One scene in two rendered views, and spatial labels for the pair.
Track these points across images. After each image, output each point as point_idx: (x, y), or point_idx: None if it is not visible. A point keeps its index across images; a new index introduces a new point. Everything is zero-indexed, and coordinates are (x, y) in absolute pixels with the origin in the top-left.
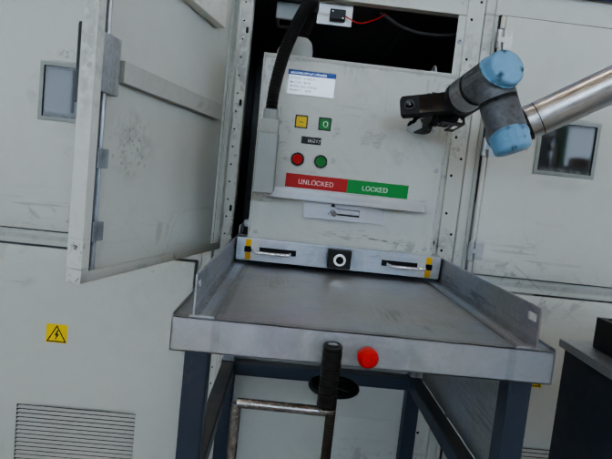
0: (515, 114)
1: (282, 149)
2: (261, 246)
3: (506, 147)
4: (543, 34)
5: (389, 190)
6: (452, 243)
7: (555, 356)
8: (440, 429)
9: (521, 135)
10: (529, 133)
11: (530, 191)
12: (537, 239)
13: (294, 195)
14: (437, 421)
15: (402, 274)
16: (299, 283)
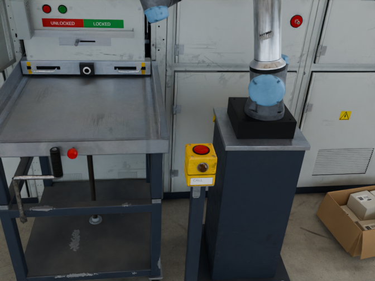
0: (154, 0)
1: (35, 3)
2: (37, 65)
3: (152, 20)
4: None
5: (111, 24)
6: (164, 45)
7: (169, 140)
8: (148, 159)
9: (158, 13)
10: (166, 9)
11: (211, 8)
12: (217, 38)
13: (48, 34)
14: (149, 154)
15: (128, 73)
16: (57, 94)
